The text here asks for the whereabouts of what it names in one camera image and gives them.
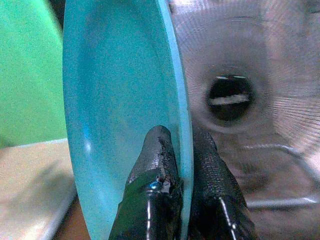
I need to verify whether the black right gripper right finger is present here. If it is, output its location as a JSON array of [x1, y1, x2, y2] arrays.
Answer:
[[187, 129, 260, 240]]

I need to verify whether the beige plate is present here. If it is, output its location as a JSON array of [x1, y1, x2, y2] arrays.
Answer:
[[0, 138, 77, 240]]

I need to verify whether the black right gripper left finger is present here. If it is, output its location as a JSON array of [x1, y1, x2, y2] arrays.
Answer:
[[108, 125, 184, 240]]

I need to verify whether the teal blue plate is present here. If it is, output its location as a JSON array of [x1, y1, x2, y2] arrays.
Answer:
[[62, 0, 195, 240]]

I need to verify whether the green plate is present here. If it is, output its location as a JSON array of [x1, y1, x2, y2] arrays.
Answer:
[[0, 0, 68, 148]]

